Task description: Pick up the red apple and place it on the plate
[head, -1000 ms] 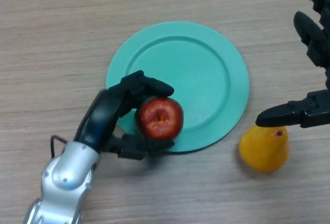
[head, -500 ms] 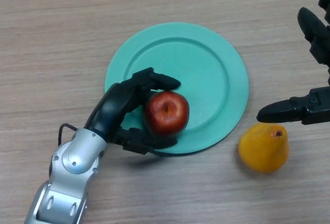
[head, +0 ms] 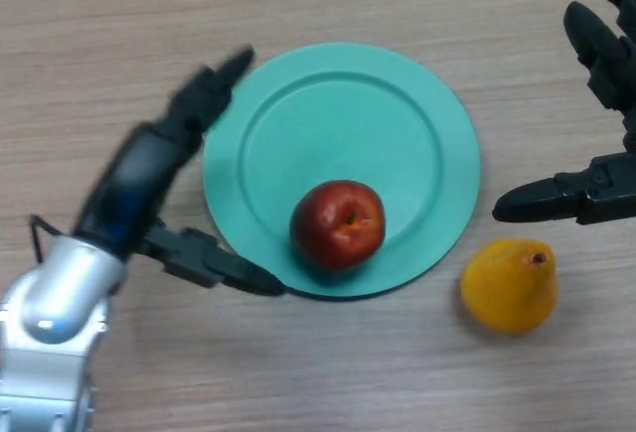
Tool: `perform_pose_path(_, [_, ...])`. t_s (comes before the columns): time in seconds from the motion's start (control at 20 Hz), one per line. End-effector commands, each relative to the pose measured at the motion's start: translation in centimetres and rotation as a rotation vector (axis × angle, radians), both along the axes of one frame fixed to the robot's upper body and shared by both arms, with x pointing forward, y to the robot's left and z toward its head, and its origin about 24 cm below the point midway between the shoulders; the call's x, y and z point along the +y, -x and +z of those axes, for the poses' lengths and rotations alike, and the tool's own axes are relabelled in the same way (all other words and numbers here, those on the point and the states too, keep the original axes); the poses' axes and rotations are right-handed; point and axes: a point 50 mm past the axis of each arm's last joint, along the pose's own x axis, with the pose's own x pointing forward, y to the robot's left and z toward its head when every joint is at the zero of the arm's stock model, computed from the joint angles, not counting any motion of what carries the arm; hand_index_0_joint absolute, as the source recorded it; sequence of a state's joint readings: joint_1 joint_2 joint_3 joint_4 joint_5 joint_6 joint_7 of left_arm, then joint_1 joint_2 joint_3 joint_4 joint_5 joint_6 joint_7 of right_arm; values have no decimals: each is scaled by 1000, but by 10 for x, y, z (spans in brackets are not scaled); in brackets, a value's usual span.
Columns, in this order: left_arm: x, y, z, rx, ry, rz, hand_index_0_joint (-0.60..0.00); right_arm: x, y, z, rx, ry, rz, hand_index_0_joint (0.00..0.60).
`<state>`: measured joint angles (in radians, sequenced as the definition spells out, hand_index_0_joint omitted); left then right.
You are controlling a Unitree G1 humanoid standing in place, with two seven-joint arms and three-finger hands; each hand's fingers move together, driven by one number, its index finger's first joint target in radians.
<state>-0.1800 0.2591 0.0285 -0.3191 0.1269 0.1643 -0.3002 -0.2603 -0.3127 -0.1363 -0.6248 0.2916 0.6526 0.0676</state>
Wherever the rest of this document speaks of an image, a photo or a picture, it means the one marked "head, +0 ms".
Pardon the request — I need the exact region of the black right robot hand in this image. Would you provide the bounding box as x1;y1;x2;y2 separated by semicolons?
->
492;0;636;226

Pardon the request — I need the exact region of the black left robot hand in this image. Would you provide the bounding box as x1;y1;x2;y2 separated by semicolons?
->
71;44;286;298

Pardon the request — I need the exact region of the red apple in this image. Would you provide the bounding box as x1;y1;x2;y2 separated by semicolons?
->
289;179;388;272

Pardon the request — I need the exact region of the green round plate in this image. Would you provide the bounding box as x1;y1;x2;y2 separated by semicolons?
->
202;42;482;301

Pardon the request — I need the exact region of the yellow pear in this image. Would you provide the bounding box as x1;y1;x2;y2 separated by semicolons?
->
459;237;559;337

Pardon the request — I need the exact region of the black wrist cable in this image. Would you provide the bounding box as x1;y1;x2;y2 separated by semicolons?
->
28;214;63;263

